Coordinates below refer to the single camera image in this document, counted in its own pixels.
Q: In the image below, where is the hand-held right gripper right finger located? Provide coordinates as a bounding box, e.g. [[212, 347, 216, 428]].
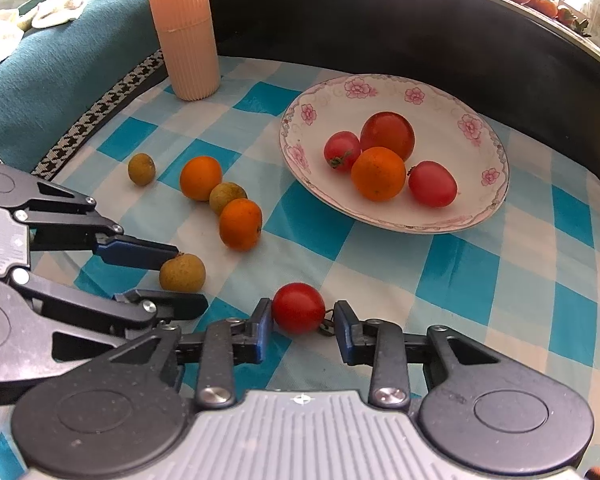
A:
[[332, 300, 502, 407]]

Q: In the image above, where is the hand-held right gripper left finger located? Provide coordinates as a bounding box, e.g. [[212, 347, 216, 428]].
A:
[[107, 297, 276, 407]]

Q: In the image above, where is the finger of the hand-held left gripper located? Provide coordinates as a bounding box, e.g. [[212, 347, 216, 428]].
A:
[[10, 269, 210, 362], [11, 172, 182, 272]]

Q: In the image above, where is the brown longan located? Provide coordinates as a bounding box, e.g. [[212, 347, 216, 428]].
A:
[[127, 153, 157, 187], [159, 253, 207, 294], [209, 182, 248, 216]]

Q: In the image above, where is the cherry tomato with dry stem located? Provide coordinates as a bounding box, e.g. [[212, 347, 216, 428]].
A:
[[271, 282, 334, 336]]

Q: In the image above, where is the small orange citrus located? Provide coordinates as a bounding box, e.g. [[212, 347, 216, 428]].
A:
[[218, 198, 264, 252], [179, 155, 224, 202], [350, 146, 407, 203]]

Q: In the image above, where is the red cherry tomato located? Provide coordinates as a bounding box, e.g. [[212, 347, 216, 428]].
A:
[[323, 131, 362, 172], [407, 160, 458, 208]]

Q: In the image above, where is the large red tomato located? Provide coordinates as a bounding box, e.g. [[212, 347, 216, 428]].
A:
[[360, 111, 416, 162]]

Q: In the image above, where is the white floral plate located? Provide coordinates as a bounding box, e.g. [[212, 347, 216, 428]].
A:
[[279, 74, 511, 234]]

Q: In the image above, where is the blue checkered tablecloth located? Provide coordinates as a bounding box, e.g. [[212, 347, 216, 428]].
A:
[[0, 52, 600, 480]]

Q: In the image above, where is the teal blanket with houndstooth trim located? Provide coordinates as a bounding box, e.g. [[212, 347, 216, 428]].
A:
[[0, 0, 170, 181]]

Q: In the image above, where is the pink ribbed cup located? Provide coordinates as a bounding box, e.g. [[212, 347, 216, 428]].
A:
[[142, 0, 221, 102]]

